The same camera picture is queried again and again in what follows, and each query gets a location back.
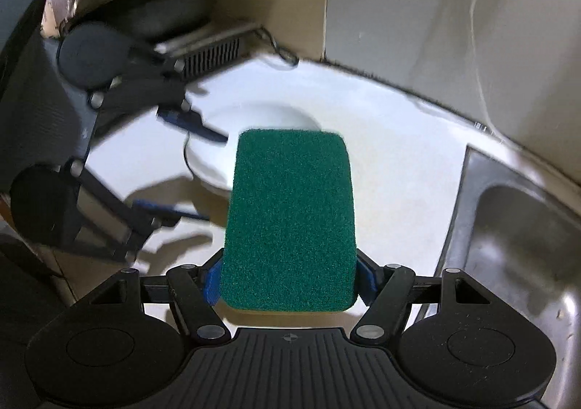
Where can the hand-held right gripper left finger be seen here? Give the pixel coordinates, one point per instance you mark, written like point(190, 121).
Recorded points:
point(212, 286)

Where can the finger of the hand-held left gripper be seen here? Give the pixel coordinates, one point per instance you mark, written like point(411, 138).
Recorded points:
point(159, 209)
point(190, 120)

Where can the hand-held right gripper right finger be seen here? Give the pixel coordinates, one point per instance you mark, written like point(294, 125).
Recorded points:
point(367, 282)

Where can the white bowl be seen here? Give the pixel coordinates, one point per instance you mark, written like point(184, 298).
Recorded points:
point(213, 159)

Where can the yellow and green sponge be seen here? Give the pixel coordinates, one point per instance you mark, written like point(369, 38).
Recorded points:
point(290, 218)

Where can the grey induction cooker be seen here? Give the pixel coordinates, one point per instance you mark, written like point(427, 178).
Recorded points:
point(213, 52)

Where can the black frying pan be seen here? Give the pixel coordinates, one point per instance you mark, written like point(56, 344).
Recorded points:
point(159, 5)

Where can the stainless steel sink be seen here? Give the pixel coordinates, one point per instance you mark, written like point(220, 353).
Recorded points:
point(522, 245)

